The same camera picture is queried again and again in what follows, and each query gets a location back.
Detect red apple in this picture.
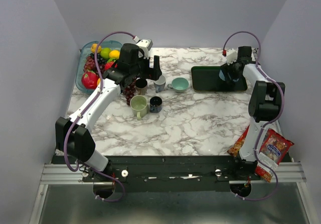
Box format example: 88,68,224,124
104,61,117,71

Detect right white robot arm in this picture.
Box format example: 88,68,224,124
219,46,285,163

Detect pink dragon fruit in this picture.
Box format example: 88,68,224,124
81,71,99,89

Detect yellow mango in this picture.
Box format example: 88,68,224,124
109,50,120,59

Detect teal green cup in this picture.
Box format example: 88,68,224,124
168,77,189,93

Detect dark red grape bunch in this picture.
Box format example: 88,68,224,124
123,78,137,106

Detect grey-blue mug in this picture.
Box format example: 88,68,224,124
153,75,166,93

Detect small yellow-brown fruit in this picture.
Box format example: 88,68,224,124
91,43,102,53

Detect blue-red snack packet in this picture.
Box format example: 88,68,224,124
255,129,294,182

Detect aluminium frame rail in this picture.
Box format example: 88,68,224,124
30,165,309,223

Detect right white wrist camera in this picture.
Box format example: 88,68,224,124
223,49,237,65

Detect grapes in bin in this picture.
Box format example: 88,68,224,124
83,53,107,75

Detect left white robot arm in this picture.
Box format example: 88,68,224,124
55,39,162,181

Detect red snack packet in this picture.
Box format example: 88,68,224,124
227,126,249,157

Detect light blue mug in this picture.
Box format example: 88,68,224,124
219,69,226,81

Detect dark blue mug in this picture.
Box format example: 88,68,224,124
149,96,163,113

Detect teal plastic fruit bin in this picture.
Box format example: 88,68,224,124
75,41,122,94

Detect brown mug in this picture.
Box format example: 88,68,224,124
135,78,147,95

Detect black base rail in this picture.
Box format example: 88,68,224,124
51,155,293,194

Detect dark green tray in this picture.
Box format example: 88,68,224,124
191,66,248,92

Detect light green mug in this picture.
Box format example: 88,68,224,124
130,95,148,120

